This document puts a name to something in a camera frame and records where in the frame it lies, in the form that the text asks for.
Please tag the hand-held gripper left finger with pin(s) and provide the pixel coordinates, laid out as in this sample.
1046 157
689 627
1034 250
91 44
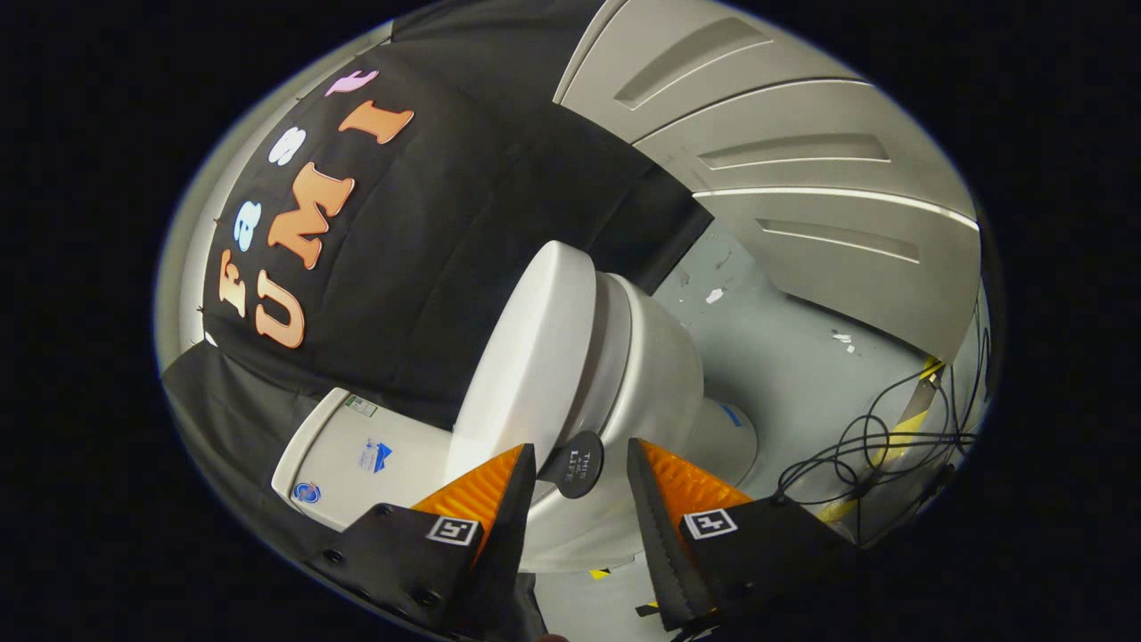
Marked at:
515 526

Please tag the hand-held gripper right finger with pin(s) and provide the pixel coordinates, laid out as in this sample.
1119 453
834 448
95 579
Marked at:
660 544

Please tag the white toilet lid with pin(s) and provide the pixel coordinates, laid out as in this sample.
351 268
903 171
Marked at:
526 357

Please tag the white toilet tank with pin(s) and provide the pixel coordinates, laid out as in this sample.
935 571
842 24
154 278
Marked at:
357 455

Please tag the yellow floor tape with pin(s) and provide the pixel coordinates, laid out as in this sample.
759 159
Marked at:
900 428

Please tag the black backdrop cloth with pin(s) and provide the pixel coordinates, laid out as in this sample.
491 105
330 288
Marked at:
446 223

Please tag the white cabinet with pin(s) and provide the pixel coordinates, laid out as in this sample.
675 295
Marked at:
802 178

